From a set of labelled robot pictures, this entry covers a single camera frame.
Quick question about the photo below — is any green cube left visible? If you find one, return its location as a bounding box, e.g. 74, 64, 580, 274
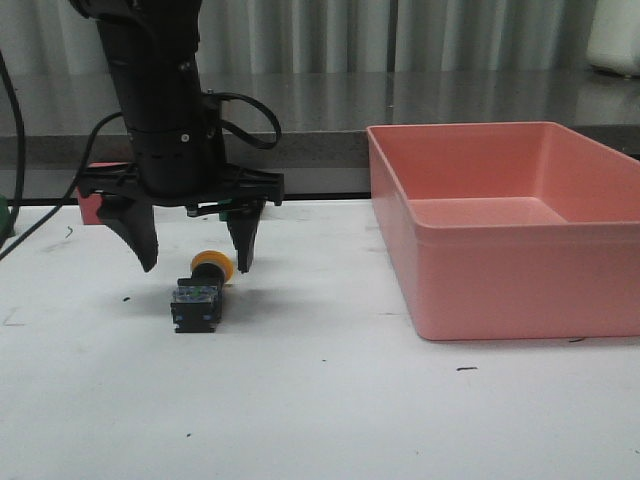
0, 194, 15, 241

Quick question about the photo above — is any green cube right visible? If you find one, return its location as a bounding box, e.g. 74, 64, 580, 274
217, 199, 265, 222

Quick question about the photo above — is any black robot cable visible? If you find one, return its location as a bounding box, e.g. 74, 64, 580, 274
0, 49, 126, 261

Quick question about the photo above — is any green cube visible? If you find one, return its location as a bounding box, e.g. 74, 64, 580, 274
217, 199, 265, 222
0, 194, 15, 241

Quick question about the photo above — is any white object on counter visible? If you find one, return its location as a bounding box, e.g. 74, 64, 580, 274
586, 0, 639, 77

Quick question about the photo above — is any grey stone counter ledge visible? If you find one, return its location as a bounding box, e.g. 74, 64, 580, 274
13, 70, 639, 204

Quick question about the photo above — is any yellow push button switch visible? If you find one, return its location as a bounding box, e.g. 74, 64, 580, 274
170, 250, 234, 333

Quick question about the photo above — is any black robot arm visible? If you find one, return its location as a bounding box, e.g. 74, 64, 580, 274
72, 1, 284, 273

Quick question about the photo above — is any grey pleated curtain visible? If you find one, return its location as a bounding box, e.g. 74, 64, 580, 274
0, 0, 640, 77

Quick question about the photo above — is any pink plastic bin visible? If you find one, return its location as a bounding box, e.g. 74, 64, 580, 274
369, 123, 639, 341

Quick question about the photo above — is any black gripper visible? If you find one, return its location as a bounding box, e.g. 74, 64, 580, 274
77, 128, 284, 273

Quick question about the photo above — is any pink cube at back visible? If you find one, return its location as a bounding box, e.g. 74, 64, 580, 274
78, 161, 124, 225

